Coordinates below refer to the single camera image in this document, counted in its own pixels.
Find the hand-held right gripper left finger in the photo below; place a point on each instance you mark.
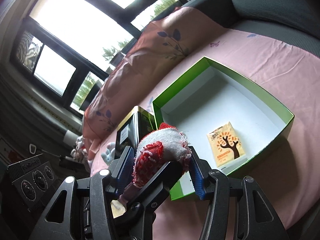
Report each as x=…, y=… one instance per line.
x=126, y=165

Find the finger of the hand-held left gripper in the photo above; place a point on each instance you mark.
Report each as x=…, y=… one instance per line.
x=160, y=182

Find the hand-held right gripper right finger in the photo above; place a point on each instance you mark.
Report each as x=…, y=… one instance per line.
x=197, y=180

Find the red and white knitted cloth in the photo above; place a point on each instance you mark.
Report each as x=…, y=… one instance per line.
x=162, y=140

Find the green cardboard box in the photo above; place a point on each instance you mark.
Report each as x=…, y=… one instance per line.
x=200, y=105

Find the blue elephant plush toy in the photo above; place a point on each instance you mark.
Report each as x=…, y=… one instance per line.
x=108, y=153

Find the small yellow tissue pack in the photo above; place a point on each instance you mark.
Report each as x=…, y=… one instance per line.
x=225, y=145

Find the dark tea tin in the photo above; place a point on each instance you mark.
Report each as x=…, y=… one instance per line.
x=143, y=122

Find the pile of clothes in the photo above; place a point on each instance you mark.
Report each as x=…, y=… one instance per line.
x=80, y=152

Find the white pipe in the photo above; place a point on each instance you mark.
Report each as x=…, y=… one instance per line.
x=68, y=137

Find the pink leaf-print pillow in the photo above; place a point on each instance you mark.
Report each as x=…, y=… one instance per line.
x=150, y=47

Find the black-framed window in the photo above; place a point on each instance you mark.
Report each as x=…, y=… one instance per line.
x=75, y=25

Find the grey chair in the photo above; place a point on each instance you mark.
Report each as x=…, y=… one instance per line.
x=262, y=5

